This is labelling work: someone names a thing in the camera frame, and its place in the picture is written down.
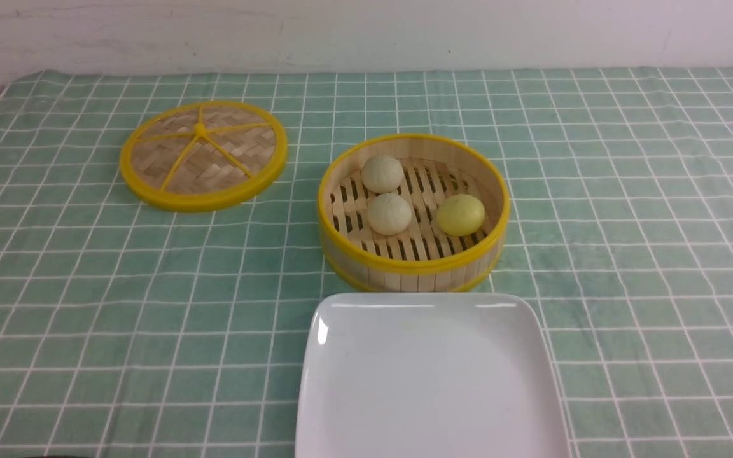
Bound green checkered tablecloth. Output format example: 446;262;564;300
0;67;733;457

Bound yellow-rimmed bamboo steamer lid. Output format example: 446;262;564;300
119;101;288;212

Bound yellow steamed bun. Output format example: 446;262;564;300
435;194;486;237

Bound white steamed bun front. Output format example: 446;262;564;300
366;193;413;237

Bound white steamed bun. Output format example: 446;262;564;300
361;155;404;194
366;193;413;237

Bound white square plate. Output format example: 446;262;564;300
294;293;572;457

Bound yellow-rimmed bamboo steamer basket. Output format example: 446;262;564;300
317;134;511;293

